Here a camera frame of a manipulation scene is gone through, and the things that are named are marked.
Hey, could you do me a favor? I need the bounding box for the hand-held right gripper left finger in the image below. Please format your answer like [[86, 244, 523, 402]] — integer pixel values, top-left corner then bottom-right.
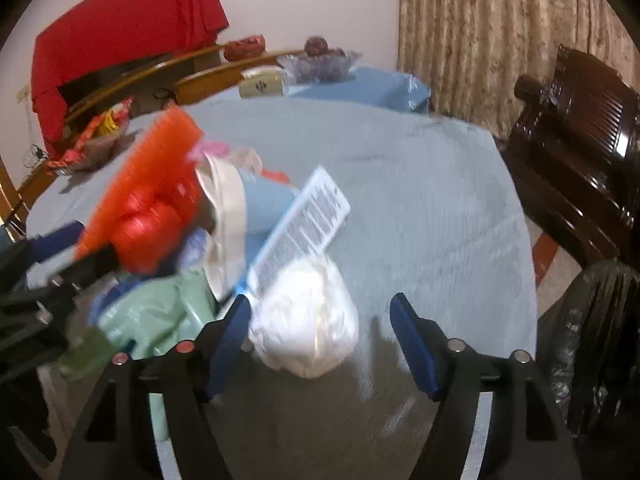
[[59, 294, 252, 480]]

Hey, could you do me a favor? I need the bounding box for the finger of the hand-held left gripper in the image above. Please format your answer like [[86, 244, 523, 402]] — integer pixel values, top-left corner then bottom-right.
[[20, 221, 85, 266], [47, 247, 123, 291]]

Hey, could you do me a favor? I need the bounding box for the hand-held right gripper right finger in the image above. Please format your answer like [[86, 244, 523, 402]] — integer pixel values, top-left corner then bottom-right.
[[390, 292, 583, 480]]

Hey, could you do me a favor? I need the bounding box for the red plastic bag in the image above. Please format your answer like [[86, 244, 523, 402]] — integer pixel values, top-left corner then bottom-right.
[[112, 192, 190, 276]]

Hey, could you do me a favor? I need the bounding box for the white plastic bag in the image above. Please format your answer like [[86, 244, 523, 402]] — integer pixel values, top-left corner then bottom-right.
[[248, 255, 361, 378]]

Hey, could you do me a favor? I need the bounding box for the green rubber glove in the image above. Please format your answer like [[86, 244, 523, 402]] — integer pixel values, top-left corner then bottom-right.
[[57, 267, 223, 443]]

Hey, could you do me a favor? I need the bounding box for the orange foam net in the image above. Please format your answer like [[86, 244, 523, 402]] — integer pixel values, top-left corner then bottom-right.
[[75, 107, 206, 261]]

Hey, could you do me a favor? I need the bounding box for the white printed label card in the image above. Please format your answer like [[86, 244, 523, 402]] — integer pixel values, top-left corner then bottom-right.
[[247, 166, 351, 301]]

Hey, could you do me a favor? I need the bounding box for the black trash bag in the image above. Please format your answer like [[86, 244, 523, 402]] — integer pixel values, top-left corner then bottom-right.
[[537, 259, 640, 441]]

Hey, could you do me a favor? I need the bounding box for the wooden chair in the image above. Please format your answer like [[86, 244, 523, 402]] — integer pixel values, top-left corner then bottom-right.
[[171, 50, 307, 105], [62, 44, 228, 121], [0, 157, 66, 241]]

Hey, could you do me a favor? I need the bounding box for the blue plastic bag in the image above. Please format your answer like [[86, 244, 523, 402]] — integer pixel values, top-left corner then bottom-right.
[[90, 227, 218, 311]]

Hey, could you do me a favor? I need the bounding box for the glass snack bowl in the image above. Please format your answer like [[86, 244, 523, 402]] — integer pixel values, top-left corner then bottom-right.
[[55, 120, 132, 173]]

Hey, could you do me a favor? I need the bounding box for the bowl with red snack wrappers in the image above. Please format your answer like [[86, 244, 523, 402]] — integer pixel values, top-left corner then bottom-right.
[[47, 97, 136, 168]]

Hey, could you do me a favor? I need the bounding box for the pale blue cup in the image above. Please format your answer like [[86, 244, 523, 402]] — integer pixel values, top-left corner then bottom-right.
[[237, 180, 297, 236]]

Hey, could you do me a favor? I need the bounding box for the pink plastic piece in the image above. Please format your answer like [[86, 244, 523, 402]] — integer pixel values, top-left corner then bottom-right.
[[187, 140, 231, 162]]

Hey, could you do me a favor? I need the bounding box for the red cloth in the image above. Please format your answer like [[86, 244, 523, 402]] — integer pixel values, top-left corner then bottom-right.
[[30, 0, 230, 158]]

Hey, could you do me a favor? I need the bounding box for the cream tissue box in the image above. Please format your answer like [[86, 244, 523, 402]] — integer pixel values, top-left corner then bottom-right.
[[238, 66, 287, 100]]

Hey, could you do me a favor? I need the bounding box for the dark wooden armchair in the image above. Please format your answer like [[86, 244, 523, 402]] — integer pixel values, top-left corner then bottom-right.
[[502, 44, 640, 271]]

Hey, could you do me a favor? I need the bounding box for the blue plastic sheet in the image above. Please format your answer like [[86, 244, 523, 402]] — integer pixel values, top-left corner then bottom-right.
[[287, 66, 432, 113]]

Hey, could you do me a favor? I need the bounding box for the red net bag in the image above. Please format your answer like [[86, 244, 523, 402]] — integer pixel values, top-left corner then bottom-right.
[[223, 35, 266, 62]]

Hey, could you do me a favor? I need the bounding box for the glass fruit bowl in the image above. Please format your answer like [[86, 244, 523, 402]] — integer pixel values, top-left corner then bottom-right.
[[277, 50, 362, 84]]

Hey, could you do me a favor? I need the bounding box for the beige patterned curtain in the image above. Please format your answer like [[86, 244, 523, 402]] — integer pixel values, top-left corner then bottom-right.
[[397, 0, 632, 141]]

